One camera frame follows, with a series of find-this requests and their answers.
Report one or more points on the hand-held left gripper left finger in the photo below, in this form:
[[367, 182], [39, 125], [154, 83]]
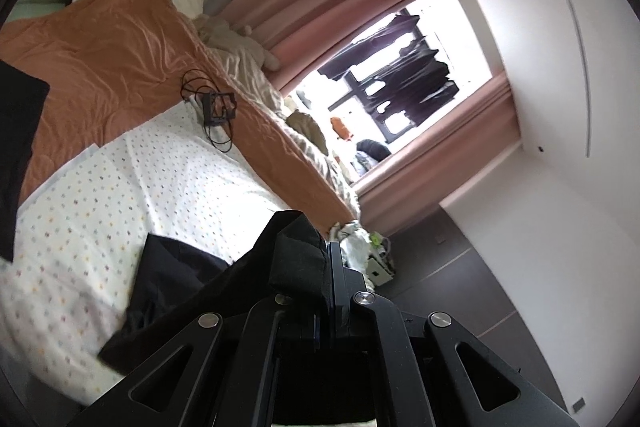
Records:
[[260, 322]]

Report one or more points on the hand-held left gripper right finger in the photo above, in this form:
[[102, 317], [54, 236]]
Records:
[[350, 302]]

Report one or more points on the black shirt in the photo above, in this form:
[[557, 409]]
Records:
[[200, 272]]

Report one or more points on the folded black clothes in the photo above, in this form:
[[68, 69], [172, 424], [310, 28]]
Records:
[[20, 147]]

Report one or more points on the white nightstand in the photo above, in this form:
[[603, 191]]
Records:
[[380, 272]]

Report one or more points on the crumpled light cloth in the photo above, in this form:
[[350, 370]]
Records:
[[352, 247]]

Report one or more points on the green item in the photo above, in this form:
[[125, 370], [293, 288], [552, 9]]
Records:
[[375, 238]]

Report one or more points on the dark bundle on sill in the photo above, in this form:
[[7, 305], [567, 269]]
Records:
[[372, 150]]

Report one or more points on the orange item on sill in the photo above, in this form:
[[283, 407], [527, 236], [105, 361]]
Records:
[[341, 129]]

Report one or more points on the beige duvet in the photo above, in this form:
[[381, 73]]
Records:
[[260, 82]]

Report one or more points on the long dark hanging garment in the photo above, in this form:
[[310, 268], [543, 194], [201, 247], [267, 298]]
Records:
[[380, 39]]

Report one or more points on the beige plush toy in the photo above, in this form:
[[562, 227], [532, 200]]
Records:
[[225, 32]]

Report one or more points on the orange blanket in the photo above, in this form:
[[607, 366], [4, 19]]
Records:
[[125, 47]]

